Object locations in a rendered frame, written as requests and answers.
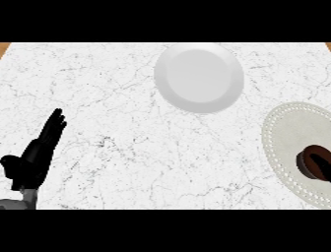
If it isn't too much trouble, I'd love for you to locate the white round plate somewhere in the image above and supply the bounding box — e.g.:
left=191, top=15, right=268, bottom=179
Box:
left=152, top=42, right=245, bottom=114

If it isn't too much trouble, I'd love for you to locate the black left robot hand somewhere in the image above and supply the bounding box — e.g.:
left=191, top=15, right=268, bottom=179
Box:
left=0, top=107, right=68, bottom=192

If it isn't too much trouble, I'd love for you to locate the pale round placemat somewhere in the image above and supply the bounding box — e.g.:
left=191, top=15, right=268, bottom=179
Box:
left=260, top=101, right=331, bottom=210

